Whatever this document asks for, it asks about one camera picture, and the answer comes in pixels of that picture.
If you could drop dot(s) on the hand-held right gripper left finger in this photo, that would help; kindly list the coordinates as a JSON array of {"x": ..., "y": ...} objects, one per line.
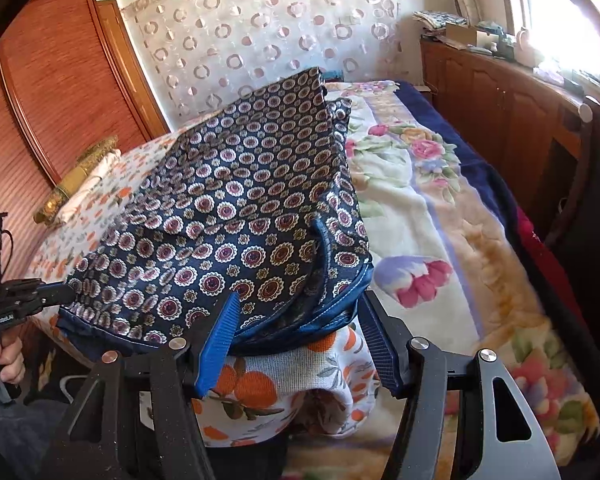
[{"x": 215, "y": 355}]

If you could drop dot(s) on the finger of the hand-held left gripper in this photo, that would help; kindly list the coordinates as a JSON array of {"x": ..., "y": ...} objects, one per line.
[{"x": 57, "y": 295}]

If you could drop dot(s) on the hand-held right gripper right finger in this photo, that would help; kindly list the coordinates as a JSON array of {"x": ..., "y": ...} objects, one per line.
[{"x": 382, "y": 360}]

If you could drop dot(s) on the navy medallion print garment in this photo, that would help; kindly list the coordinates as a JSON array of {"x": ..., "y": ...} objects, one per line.
[{"x": 220, "y": 200}]

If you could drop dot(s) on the person's left hand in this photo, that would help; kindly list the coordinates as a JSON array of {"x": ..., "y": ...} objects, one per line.
[{"x": 7, "y": 360}]

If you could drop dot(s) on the white orange fruit print cloth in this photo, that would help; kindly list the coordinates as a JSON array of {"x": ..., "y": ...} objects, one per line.
[{"x": 260, "y": 385}]

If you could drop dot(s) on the gold embroidered cushion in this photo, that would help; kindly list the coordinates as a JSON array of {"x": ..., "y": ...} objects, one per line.
[{"x": 80, "y": 170}]

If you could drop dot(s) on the cream floral fleece blanket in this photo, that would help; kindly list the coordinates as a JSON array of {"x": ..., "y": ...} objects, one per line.
[{"x": 430, "y": 220}]

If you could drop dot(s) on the red cloth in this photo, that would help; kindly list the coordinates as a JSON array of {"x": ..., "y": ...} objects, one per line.
[{"x": 527, "y": 230}]

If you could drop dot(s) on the wooden wardrobe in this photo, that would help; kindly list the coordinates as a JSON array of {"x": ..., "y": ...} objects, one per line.
[{"x": 55, "y": 85}]

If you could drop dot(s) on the navy blue blanket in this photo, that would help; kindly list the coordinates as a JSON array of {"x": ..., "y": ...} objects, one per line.
[{"x": 480, "y": 160}]

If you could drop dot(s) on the wooden cabinet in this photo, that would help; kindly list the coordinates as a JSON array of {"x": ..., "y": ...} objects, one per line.
[{"x": 490, "y": 95}]

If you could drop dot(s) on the small blue object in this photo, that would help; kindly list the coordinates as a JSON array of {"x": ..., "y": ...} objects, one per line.
[{"x": 334, "y": 74}]

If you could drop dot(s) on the dark wooden chair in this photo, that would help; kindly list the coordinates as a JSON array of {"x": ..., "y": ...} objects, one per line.
[{"x": 587, "y": 150}]

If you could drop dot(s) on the white circle pattern curtain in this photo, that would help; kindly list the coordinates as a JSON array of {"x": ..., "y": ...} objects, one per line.
[{"x": 260, "y": 25}]

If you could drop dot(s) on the cardboard box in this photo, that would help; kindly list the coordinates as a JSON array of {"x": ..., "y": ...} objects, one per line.
[{"x": 467, "y": 35}]

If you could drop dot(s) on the pile of small household items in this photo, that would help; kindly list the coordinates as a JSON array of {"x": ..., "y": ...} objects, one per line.
[{"x": 555, "y": 67}]

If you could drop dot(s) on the stack of patterned papers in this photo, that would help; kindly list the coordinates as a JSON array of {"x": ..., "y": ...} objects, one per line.
[{"x": 437, "y": 21}]

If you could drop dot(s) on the bright window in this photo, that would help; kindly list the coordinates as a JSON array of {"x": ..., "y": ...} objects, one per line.
[{"x": 565, "y": 10}]

